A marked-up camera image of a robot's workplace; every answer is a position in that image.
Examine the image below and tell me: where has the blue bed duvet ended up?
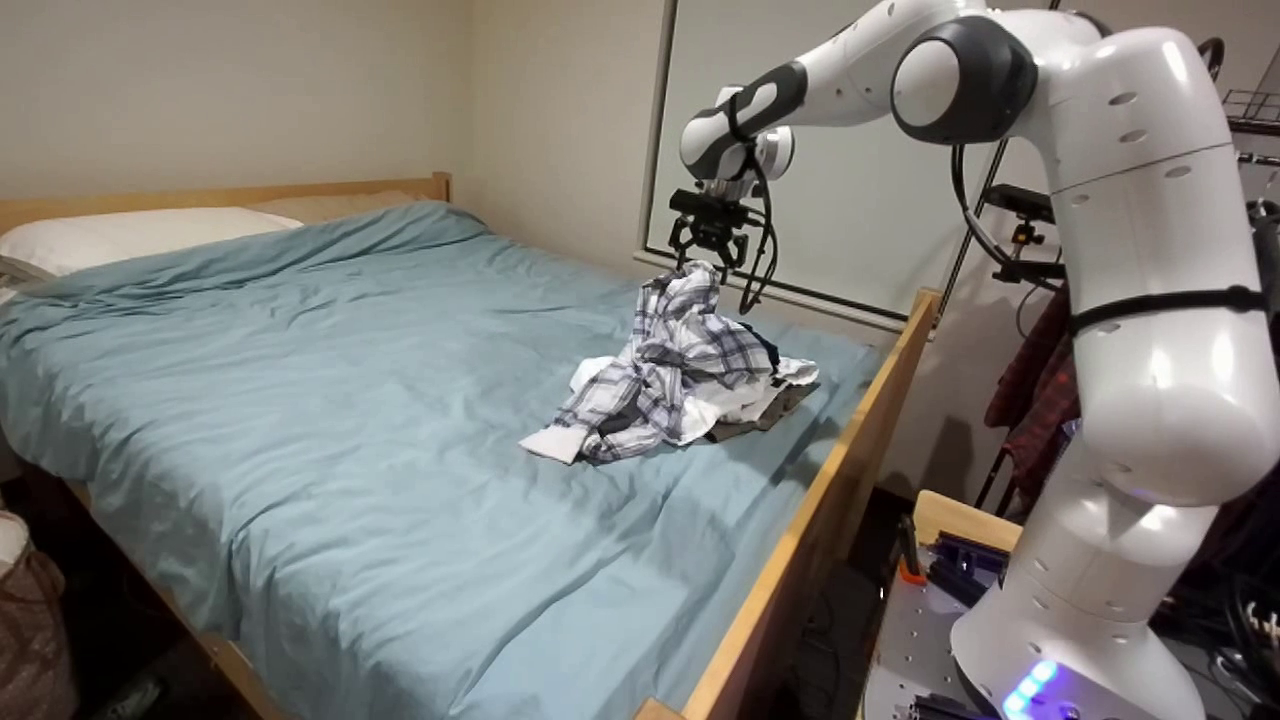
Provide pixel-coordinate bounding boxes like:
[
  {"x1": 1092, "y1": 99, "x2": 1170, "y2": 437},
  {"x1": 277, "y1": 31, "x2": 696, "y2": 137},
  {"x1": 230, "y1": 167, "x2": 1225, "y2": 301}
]
[{"x1": 0, "y1": 201, "x2": 883, "y2": 720}]

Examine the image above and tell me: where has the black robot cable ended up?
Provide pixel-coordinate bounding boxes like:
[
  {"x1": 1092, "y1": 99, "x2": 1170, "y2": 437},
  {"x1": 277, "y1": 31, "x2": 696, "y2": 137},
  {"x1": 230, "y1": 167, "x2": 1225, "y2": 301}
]
[{"x1": 717, "y1": 93, "x2": 784, "y2": 320}]

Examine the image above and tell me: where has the checked plaid shirt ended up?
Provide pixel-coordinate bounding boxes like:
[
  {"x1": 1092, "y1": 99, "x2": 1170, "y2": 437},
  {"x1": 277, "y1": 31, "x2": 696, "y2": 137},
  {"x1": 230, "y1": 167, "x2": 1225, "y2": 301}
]
[{"x1": 522, "y1": 262, "x2": 820, "y2": 464}]

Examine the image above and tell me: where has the white wall board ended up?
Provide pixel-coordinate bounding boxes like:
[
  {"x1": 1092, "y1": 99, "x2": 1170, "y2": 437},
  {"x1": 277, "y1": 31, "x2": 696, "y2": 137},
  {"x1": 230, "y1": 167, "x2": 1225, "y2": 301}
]
[{"x1": 636, "y1": 0, "x2": 1055, "y2": 327}]

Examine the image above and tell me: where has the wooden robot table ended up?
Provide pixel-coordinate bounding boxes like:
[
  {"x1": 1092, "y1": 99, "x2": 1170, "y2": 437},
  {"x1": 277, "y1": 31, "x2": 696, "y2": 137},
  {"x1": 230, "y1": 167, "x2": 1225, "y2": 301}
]
[{"x1": 857, "y1": 493, "x2": 1021, "y2": 720}]

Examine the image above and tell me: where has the white pillow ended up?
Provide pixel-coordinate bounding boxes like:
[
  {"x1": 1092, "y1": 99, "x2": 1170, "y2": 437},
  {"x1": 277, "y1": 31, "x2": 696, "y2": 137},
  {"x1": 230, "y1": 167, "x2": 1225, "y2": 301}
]
[{"x1": 0, "y1": 207, "x2": 291, "y2": 275}]

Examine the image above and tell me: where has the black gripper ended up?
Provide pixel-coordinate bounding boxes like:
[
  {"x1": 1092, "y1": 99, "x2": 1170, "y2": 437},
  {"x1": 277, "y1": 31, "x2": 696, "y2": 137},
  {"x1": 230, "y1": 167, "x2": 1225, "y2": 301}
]
[{"x1": 670, "y1": 187, "x2": 762, "y2": 263}]

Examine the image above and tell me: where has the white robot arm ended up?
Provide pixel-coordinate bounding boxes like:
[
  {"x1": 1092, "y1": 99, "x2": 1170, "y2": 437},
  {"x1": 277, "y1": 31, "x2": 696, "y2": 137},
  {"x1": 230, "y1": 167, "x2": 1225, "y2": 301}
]
[{"x1": 682, "y1": 0, "x2": 1280, "y2": 720}]

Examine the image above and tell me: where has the wooden bed frame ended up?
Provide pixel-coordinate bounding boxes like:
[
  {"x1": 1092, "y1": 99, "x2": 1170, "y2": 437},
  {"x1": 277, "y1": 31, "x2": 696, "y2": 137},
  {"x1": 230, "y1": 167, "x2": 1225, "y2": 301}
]
[{"x1": 0, "y1": 167, "x2": 944, "y2": 720}]

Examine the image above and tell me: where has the dark red hanging garment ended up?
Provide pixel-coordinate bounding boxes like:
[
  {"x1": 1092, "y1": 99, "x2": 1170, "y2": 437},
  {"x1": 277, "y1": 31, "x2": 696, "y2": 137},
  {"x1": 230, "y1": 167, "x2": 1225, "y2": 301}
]
[{"x1": 986, "y1": 293, "x2": 1081, "y2": 504}]

